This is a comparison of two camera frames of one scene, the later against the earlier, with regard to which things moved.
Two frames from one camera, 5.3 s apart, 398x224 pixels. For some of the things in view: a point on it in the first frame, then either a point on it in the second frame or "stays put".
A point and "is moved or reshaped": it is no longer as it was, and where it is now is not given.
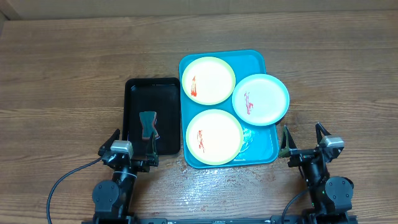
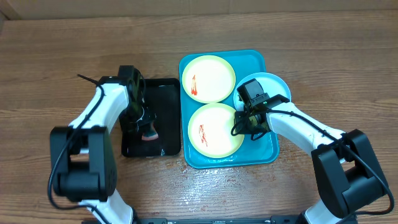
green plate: x=214 y=137 is moved or reshaped
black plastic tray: x=161 y=95 stays put
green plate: x=208 y=80 stays put
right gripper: x=287 y=148 → x=242 y=127
